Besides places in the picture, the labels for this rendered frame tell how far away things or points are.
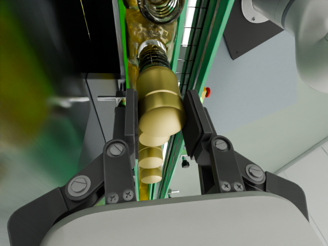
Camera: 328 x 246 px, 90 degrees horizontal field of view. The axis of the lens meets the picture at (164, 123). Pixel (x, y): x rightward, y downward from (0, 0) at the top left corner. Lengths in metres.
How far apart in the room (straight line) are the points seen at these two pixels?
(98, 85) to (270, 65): 0.83
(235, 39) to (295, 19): 0.28
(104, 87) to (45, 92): 0.28
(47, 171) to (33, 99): 0.08
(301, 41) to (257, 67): 0.45
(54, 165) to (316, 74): 0.53
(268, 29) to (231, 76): 0.25
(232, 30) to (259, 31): 0.12
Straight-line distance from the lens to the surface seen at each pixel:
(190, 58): 0.45
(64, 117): 0.27
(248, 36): 0.84
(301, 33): 0.56
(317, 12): 0.58
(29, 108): 0.20
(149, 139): 0.17
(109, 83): 0.48
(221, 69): 0.90
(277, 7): 0.64
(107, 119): 0.58
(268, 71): 1.05
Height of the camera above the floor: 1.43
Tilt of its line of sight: 39 degrees down
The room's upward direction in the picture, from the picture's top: 171 degrees clockwise
